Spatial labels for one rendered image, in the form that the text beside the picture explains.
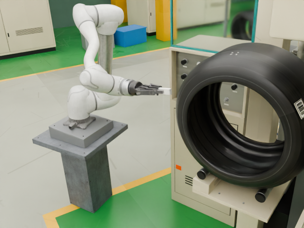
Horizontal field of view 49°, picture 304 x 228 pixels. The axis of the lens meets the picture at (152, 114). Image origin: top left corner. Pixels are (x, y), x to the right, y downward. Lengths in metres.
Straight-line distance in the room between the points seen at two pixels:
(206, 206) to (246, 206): 1.06
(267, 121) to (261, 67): 0.54
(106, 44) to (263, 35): 1.06
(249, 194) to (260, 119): 0.38
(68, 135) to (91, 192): 0.52
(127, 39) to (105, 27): 4.94
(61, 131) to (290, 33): 1.81
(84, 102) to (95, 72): 0.72
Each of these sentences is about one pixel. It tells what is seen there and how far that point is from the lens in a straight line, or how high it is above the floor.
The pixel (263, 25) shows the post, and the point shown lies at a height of 1.53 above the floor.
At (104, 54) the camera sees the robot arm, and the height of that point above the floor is 1.23.
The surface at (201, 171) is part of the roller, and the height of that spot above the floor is 0.92.
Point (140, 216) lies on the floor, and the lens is 2.71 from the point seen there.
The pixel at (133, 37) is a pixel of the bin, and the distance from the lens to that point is 7.22.
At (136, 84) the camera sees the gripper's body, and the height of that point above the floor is 1.23.
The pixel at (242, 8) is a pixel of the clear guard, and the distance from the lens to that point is 1.97.
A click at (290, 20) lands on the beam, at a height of 1.68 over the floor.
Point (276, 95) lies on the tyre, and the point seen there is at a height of 1.38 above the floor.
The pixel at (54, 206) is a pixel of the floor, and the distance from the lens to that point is 2.93.
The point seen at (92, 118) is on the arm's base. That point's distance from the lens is 2.51.
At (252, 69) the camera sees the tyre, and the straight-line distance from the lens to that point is 1.26.
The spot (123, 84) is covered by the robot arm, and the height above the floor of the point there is 1.23.
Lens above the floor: 1.86
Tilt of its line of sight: 27 degrees down
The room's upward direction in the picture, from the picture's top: 2 degrees counter-clockwise
